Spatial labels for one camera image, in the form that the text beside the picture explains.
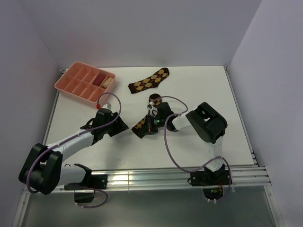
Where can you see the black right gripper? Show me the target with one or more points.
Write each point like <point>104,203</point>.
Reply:
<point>151,128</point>

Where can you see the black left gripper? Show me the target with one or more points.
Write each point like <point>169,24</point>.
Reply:
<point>120,126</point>

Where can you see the brown argyle sock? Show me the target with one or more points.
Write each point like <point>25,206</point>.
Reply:
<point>154,101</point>
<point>152,81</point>

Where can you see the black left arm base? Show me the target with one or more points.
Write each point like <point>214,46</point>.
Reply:
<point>96,183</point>

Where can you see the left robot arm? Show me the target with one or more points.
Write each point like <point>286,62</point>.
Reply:
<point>43,169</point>

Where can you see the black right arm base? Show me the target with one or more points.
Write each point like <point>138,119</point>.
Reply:
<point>208,177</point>

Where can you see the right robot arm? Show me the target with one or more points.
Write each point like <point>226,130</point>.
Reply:
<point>209,125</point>

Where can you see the tan rolled sock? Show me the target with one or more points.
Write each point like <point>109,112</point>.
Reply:
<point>107,82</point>

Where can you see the dark red rolled sock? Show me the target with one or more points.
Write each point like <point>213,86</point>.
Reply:
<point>99,79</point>

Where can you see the pink compartment tray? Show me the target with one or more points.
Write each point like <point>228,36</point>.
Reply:
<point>77,83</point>

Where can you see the front aluminium rail frame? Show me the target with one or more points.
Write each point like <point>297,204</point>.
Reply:
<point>166,179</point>

